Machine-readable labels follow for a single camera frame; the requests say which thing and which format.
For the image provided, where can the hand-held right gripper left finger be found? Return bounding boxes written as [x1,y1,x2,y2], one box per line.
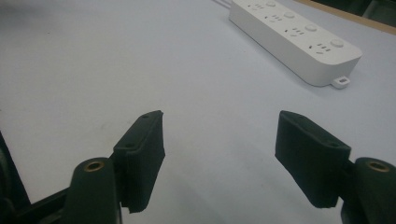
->
[62,109,166,224]

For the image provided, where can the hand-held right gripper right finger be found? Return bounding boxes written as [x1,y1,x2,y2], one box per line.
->
[275,109,396,224]

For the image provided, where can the white power strip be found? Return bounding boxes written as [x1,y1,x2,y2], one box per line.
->
[229,0,364,90]

